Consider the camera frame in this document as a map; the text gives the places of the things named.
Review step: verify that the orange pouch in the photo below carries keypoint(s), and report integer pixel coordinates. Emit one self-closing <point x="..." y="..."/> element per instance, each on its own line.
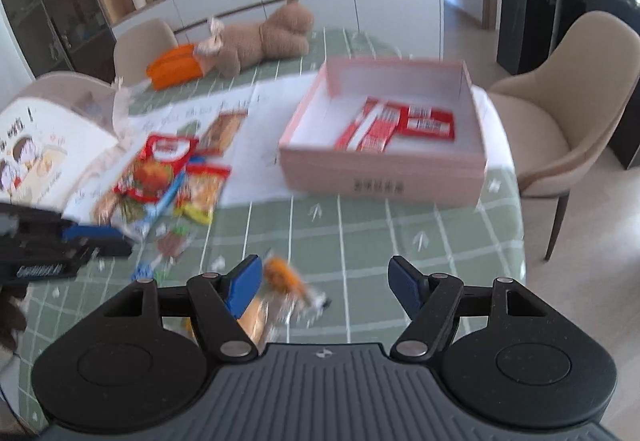
<point x="172" y="66"/>

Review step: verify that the black water dispenser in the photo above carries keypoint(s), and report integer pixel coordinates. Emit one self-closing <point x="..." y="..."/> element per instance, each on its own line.
<point x="530" y="16"/>

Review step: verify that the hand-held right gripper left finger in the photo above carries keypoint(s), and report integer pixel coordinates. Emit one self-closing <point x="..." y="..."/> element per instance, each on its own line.
<point x="244" y="285"/>

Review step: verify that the white paper sheet with drawing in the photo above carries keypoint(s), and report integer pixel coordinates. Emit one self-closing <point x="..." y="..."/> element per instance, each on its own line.
<point x="260" y="121"/>

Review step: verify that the brown plush rabbit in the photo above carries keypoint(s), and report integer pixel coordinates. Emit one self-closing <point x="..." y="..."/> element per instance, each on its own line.
<point x="260" y="38"/>

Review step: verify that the beige dining chair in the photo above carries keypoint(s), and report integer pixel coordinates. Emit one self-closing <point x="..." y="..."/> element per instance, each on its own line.
<point x="70" y="88"/>
<point x="142" y="46"/>
<point x="560" y="121"/>

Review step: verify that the pink cardboard box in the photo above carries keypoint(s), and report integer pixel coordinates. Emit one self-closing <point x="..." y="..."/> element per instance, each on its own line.
<point x="380" y="176"/>

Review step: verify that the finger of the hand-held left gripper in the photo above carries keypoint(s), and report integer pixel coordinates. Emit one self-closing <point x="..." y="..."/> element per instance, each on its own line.
<point x="111" y="249"/>
<point x="92" y="233"/>

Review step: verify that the clear bread snack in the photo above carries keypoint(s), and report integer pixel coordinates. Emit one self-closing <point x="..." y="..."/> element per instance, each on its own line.
<point x="281" y="278"/>

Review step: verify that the green checked tablecloth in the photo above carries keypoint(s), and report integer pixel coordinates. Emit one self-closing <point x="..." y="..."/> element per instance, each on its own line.
<point x="350" y="241"/>

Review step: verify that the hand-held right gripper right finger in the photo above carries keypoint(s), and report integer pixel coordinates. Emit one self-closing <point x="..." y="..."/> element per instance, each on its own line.
<point x="404" y="285"/>

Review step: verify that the dark glass door cabinet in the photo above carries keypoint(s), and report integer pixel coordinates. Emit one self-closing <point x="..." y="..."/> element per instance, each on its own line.
<point x="55" y="1"/>

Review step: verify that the white cartoon printed box lid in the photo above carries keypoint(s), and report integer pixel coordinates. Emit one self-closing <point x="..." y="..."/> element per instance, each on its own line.
<point x="47" y="146"/>

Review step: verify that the red white snack packet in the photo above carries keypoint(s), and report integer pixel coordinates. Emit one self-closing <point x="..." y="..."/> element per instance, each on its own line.
<point x="426" y="123"/>
<point x="384" y="130"/>
<point x="356" y="127"/>

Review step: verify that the red chicken print snack packet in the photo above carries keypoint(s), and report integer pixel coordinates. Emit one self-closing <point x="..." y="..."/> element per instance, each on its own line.
<point x="155" y="170"/>

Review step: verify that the person's left hand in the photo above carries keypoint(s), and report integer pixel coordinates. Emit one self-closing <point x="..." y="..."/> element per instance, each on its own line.
<point x="11" y="316"/>

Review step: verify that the pile of assorted snack packets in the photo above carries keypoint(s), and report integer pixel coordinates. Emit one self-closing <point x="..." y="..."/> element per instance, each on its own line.
<point x="201" y="193"/>

